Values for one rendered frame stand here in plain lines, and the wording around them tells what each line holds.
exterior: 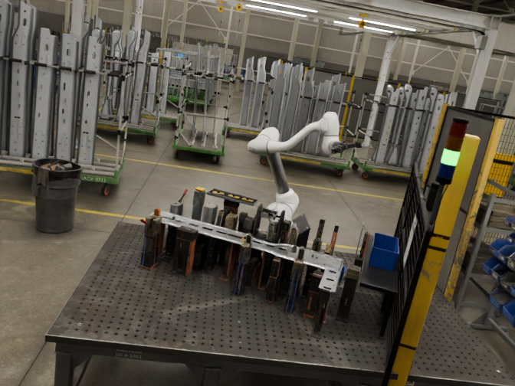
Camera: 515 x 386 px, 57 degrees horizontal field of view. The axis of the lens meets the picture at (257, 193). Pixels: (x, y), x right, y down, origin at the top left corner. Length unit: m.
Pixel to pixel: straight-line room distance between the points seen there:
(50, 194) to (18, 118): 2.02
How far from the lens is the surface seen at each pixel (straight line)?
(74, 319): 2.79
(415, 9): 9.39
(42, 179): 5.31
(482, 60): 9.83
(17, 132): 7.20
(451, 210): 2.47
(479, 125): 5.19
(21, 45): 7.13
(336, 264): 3.13
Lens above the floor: 2.20
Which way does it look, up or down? 16 degrees down
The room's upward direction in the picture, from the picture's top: 10 degrees clockwise
